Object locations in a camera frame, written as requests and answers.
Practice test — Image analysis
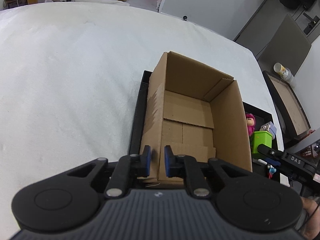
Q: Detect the green hexagonal toy cup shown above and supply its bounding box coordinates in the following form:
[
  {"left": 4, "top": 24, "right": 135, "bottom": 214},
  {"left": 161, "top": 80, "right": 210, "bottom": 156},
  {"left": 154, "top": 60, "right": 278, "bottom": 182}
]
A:
[{"left": 249, "top": 131, "right": 273, "bottom": 159}]

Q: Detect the lavender bunny cube toy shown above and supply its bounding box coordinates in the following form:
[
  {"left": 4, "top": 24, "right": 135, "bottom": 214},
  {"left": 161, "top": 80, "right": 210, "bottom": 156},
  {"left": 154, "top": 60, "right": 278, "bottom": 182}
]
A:
[{"left": 260, "top": 121, "right": 277, "bottom": 140}]

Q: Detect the pink haired doll figure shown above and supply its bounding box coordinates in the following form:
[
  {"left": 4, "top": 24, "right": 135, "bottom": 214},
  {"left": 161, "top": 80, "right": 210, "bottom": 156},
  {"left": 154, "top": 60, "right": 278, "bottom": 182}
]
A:
[{"left": 246, "top": 113, "right": 255, "bottom": 137}]

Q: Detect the brown cardboard box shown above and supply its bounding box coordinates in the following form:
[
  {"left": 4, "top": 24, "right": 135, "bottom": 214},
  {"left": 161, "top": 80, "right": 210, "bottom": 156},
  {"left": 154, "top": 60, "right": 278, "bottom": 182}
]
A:
[{"left": 139, "top": 50, "right": 253, "bottom": 183}]

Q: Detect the red blue small figure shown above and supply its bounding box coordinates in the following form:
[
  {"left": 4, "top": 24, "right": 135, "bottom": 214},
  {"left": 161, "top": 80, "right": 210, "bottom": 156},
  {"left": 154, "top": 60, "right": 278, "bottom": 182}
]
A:
[{"left": 267, "top": 164, "right": 277, "bottom": 179}]

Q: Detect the person's right hand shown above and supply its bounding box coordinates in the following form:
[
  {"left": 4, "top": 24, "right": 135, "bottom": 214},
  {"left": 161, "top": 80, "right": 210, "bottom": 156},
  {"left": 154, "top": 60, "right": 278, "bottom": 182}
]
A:
[{"left": 302, "top": 197, "right": 319, "bottom": 239}]

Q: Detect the black rectangular tray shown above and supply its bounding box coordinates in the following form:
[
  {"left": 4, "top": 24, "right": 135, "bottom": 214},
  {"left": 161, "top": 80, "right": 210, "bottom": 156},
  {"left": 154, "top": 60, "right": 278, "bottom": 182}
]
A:
[{"left": 128, "top": 70, "right": 285, "bottom": 183}]

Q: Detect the yellow capped plastic bottle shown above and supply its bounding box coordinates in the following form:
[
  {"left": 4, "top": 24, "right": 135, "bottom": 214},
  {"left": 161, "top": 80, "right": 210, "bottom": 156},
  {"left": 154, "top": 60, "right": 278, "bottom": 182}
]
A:
[{"left": 273, "top": 62, "right": 296, "bottom": 86}]

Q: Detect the white floor mat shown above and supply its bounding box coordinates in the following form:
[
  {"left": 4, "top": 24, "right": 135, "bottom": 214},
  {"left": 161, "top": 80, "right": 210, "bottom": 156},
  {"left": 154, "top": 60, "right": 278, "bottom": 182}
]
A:
[{"left": 73, "top": 0, "right": 130, "bottom": 7}]

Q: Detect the black door handle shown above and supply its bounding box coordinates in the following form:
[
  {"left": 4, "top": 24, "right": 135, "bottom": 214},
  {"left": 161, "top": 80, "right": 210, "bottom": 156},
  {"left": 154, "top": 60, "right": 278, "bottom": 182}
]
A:
[{"left": 303, "top": 12, "right": 319, "bottom": 35}]

